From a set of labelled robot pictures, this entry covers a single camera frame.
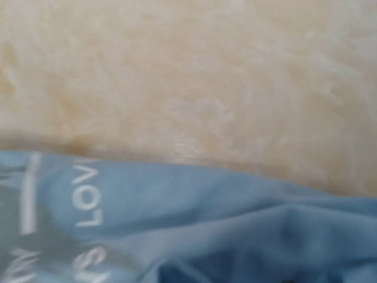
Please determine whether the light blue printed t-shirt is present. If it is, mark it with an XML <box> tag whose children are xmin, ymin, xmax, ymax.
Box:
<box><xmin>1</xmin><ymin>151</ymin><xmax>376</xmax><ymax>282</ymax></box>

